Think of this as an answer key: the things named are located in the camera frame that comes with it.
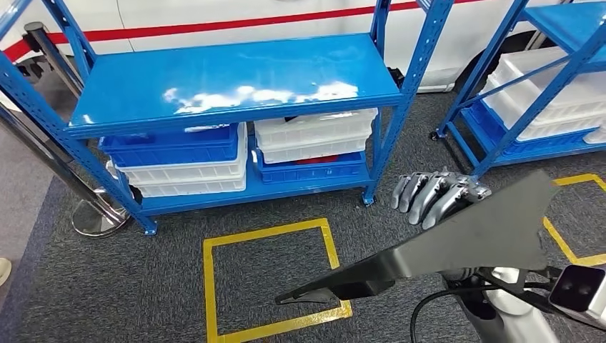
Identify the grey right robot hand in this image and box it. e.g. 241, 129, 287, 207
390, 168, 493, 232

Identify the black plastic frame part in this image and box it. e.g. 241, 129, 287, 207
274, 169, 563, 307

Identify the blue metal shelf rack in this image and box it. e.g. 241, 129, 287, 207
428, 0, 606, 180
0, 0, 455, 237

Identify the black ribbed block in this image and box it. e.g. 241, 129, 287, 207
385, 66, 407, 90

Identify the yellow floor tape square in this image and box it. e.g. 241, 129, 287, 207
202, 217, 354, 343

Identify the white car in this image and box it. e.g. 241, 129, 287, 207
0, 0, 606, 94

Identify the red barrier belt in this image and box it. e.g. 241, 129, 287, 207
0, 37, 34, 64
46, 0, 479, 44

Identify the chrome stanchion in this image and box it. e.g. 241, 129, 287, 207
0, 103, 132, 239

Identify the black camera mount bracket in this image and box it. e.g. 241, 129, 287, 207
473, 264, 606, 332

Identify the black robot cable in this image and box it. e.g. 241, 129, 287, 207
409, 283, 503, 343

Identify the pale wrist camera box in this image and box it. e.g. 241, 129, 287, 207
549, 264, 606, 327

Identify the black-capped stanchion post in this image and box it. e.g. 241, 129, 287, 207
24, 21, 86, 98

